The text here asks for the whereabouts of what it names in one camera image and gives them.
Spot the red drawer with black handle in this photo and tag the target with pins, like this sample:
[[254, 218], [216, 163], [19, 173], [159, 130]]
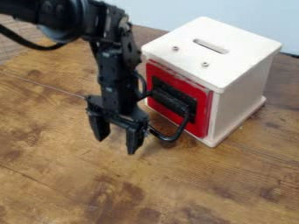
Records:
[[175, 94]]

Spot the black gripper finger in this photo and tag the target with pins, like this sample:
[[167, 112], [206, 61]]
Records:
[[135, 136], [99, 125]]

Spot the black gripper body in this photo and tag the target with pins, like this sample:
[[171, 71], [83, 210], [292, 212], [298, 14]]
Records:
[[116, 103]]

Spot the white wooden box cabinet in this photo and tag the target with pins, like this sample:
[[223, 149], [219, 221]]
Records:
[[218, 65]]

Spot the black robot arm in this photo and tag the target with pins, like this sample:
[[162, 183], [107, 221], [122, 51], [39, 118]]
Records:
[[102, 24]]

